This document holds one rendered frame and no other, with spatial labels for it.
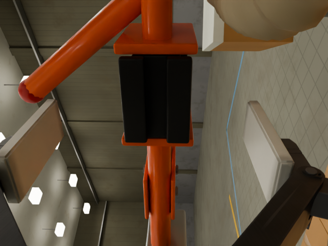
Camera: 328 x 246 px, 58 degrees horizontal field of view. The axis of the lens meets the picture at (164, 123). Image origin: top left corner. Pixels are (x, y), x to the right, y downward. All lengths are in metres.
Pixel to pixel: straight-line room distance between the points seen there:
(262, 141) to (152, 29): 0.11
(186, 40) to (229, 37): 1.37
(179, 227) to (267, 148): 0.22
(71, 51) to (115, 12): 0.05
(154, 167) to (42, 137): 0.11
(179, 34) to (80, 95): 11.98
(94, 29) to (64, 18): 10.00
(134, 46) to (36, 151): 0.09
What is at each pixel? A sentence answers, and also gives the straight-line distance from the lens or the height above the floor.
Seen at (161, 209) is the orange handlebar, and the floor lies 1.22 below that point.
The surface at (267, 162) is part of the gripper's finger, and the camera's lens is 0.16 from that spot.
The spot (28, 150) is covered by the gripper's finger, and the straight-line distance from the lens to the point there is 0.18.
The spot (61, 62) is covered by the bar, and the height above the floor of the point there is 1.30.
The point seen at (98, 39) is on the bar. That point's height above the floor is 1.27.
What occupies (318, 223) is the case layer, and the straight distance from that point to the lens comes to 1.59.
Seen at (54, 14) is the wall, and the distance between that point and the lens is 10.29.
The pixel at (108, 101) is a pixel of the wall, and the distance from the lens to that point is 12.10.
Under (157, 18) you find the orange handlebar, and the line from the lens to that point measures 0.22.
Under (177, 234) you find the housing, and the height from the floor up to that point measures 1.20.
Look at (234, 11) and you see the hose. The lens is 0.17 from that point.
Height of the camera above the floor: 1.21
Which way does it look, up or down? 2 degrees up
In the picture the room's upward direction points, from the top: 89 degrees counter-clockwise
